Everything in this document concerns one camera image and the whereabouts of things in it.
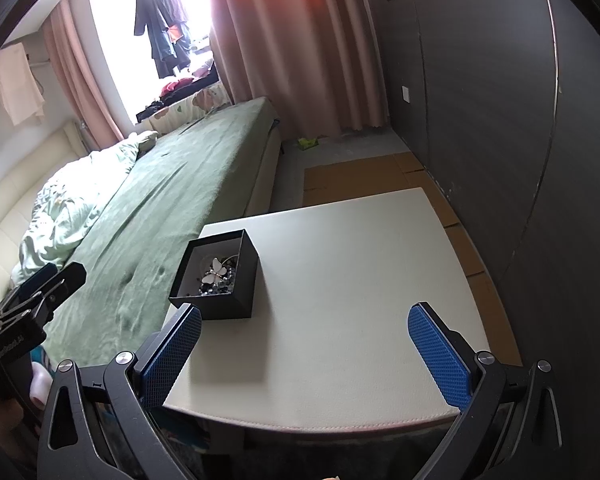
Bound dark wooden wardrobe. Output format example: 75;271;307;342
361;0;600;461

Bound pale green duvet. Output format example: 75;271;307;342
11;130;159;287

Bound person's left hand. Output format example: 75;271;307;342
30;360;52;407

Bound wide pink curtain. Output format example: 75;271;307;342
211;0;394;139

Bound bed with green sheet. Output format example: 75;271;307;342
42;96;282;367

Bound narrow pink curtain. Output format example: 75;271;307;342
49;0;127;152

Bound beige towel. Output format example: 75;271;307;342
0;42;47;127

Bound flat brown cardboard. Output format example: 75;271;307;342
302;152;524;367

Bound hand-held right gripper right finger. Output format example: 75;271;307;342
406;301;563;480

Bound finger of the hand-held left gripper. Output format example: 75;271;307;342
11;263;59;307
39;262;88;312

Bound dark clothes pile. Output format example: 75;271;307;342
135;100;167;122

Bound red clothes pile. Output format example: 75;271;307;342
159;77;197;97

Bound cream padded headboard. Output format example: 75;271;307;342
0;120;92;311

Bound white butterfly brooch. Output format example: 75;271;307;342
202;257;232;287

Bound grey stone bead bracelet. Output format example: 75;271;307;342
197;259;239;297

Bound hanging dark clothes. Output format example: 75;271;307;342
132;0;194;79

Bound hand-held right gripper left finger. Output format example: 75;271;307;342
37;302;203;480

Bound black jewelry box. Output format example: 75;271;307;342
168;229;261;321

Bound white bed base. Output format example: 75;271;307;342
244;125;287;217

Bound floral pillow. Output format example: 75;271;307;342
149;82;232;132

